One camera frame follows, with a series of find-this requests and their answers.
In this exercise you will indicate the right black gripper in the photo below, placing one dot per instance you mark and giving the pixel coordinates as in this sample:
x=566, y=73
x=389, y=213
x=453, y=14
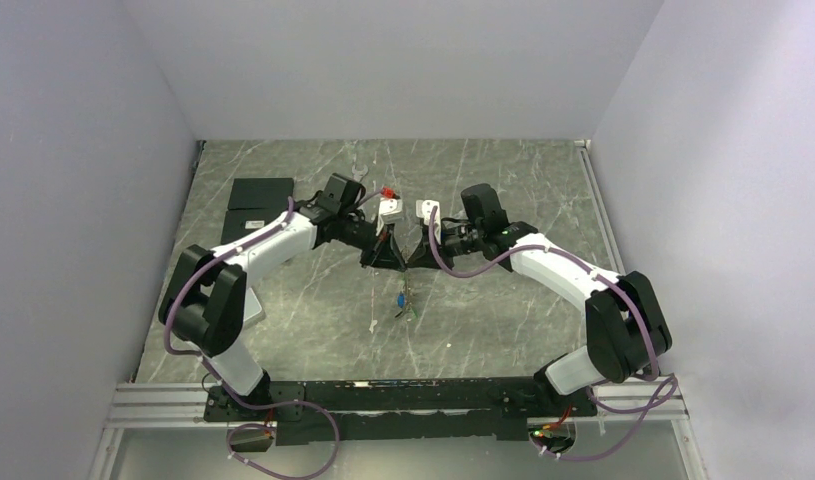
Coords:
x=424, y=256

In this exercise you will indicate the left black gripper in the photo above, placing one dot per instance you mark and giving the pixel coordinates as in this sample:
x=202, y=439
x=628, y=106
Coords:
x=384, y=253

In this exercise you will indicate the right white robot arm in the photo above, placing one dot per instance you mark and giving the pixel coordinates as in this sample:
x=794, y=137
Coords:
x=624, y=325

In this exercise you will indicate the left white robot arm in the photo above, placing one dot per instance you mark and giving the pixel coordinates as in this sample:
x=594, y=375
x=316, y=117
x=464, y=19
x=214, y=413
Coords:
x=203, y=307

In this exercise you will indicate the silver open-end wrench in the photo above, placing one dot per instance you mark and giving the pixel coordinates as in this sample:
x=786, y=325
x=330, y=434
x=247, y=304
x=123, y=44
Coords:
x=358, y=172

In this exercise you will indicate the black flat box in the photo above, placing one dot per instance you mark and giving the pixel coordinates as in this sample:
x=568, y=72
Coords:
x=253, y=204

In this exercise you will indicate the grey white rectangular box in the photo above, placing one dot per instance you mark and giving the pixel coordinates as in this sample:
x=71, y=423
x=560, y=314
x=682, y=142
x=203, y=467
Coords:
x=253, y=309

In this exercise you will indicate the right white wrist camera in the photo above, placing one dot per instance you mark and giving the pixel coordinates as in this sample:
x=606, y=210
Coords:
x=428, y=213

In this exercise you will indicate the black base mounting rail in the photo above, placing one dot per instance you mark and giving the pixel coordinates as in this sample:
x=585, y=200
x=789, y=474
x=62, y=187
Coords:
x=505, y=408

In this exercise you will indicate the aluminium extrusion frame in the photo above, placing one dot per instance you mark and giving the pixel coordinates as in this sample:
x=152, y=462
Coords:
x=157, y=406

